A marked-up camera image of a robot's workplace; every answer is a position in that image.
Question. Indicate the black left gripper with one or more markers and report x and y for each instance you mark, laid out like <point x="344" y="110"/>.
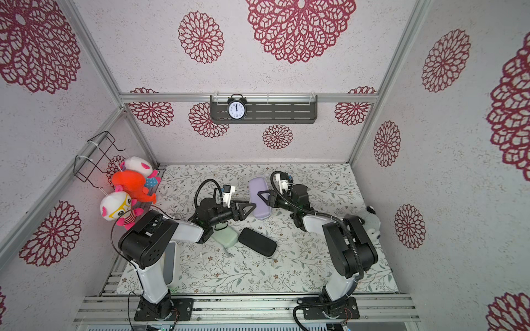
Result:
<point x="241" y="214"/>

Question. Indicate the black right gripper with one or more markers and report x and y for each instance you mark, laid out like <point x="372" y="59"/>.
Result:
<point x="277" y="198"/>

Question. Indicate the mint green zippered umbrella case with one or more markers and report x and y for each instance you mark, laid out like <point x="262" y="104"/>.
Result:
<point x="227" y="237"/>

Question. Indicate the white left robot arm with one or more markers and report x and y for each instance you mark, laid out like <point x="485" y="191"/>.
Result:
<point x="144" y="244"/>

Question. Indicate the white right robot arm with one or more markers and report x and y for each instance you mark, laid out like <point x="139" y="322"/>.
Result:
<point x="350" y="240"/>

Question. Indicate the black alarm clock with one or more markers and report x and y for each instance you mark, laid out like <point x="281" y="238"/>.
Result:
<point x="237" y="107"/>

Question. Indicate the grey husky plush toy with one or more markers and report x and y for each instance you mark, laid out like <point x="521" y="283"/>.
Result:
<point x="371" y="224"/>

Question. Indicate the orange plush toy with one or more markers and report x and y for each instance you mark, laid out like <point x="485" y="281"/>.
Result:
<point x="133" y="183"/>

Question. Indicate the white pink plush doll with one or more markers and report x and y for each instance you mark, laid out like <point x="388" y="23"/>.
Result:
<point x="144" y="168"/>

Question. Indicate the striped plush doll with glasses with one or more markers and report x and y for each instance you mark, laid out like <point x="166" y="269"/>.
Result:
<point x="120" y="207"/>

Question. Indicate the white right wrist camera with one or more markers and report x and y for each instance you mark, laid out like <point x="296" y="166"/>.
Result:
<point x="284" y="182"/>

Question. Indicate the grey wall shelf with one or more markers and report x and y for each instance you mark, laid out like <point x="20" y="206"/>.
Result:
<point x="267" y="112"/>

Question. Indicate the black wire basket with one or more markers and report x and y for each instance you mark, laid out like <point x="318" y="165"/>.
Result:
<point x="99" y="148"/>

